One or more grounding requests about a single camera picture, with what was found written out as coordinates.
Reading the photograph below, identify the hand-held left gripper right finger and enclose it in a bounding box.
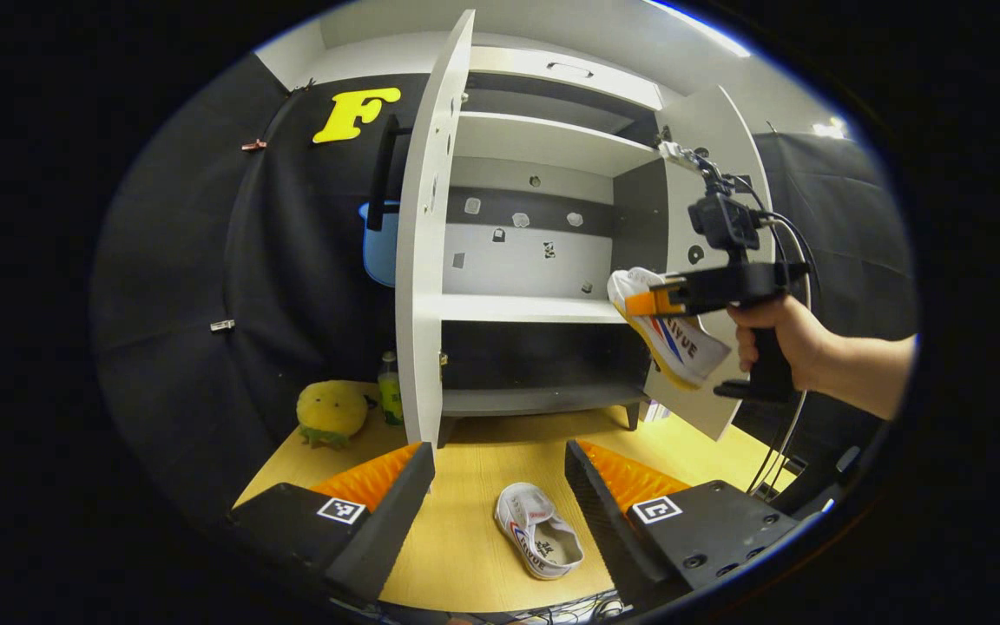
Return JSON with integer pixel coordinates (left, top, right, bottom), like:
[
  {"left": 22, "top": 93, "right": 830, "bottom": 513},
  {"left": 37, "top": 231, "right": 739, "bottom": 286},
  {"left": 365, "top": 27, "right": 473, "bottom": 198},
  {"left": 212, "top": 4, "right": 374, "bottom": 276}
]
[{"left": 563, "top": 438, "right": 805, "bottom": 613}]

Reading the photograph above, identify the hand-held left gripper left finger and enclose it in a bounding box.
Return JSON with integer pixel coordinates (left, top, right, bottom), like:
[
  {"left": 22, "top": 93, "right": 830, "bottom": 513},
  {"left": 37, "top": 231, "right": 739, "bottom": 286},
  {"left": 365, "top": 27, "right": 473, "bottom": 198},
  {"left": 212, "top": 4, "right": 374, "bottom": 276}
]
[{"left": 229, "top": 441, "right": 437, "bottom": 607}]

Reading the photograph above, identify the white canvas shoe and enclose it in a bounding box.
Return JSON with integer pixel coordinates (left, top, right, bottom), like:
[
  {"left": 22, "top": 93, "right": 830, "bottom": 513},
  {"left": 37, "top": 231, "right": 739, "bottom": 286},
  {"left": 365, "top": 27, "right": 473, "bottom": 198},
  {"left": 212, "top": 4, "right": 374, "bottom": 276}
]
[
  {"left": 608, "top": 266, "right": 733, "bottom": 391},
  {"left": 493, "top": 482, "right": 586, "bottom": 582}
]

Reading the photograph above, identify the white shoe cabinet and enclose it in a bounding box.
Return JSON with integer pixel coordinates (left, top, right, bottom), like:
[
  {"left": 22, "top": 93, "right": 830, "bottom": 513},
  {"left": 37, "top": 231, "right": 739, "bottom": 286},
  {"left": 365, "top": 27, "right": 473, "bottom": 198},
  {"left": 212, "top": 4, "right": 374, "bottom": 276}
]
[{"left": 431, "top": 45, "right": 670, "bottom": 448}]

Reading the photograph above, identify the white shoe cabinet door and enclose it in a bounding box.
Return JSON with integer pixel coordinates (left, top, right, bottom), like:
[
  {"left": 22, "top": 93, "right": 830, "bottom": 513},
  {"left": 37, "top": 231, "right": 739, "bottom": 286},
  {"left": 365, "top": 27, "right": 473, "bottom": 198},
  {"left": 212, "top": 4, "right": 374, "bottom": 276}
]
[
  {"left": 367, "top": 9, "right": 477, "bottom": 449},
  {"left": 639, "top": 84, "right": 779, "bottom": 443}
]

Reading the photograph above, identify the white cabinet drawer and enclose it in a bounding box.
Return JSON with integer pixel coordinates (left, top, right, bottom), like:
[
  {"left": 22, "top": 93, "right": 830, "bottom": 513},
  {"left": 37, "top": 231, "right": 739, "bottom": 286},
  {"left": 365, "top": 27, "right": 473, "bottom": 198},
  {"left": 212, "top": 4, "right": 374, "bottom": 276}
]
[{"left": 468, "top": 45, "right": 666, "bottom": 112}]

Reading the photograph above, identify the yellow plush toy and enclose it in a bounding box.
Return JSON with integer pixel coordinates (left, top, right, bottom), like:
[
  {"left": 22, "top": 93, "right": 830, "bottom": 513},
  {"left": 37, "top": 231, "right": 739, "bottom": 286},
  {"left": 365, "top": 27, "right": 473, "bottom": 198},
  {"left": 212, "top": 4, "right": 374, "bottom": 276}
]
[{"left": 295, "top": 379, "right": 372, "bottom": 451}]

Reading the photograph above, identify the green drink bottle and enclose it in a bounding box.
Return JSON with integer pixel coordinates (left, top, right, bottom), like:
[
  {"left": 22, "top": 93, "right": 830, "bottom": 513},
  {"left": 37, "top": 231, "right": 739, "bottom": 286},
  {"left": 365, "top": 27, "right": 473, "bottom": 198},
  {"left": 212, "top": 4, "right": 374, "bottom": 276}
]
[{"left": 377, "top": 351, "right": 405, "bottom": 427}]

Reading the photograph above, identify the black backdrop cloth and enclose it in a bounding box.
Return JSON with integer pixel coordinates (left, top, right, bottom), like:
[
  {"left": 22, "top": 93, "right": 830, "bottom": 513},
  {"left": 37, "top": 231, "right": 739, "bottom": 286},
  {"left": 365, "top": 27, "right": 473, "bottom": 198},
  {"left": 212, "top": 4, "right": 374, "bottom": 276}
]
[{"left": 92, "top": 52, "right": 919, "bottom": 522}]

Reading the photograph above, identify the bundle of cables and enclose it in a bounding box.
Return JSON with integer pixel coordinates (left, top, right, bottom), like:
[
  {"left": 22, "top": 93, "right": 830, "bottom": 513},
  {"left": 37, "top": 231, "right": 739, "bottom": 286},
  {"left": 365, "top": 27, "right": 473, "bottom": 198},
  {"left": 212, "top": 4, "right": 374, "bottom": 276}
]
[{"left": 465, "top": 590, "right": 633, "bottom": 625}]

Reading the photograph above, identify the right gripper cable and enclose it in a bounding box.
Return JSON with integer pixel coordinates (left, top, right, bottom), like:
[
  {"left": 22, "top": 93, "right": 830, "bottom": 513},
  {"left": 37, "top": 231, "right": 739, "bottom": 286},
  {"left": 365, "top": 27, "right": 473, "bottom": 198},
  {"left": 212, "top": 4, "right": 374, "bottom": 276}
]
[{"left": 743, "top": 178, "right": 818, "bottom": 497}]

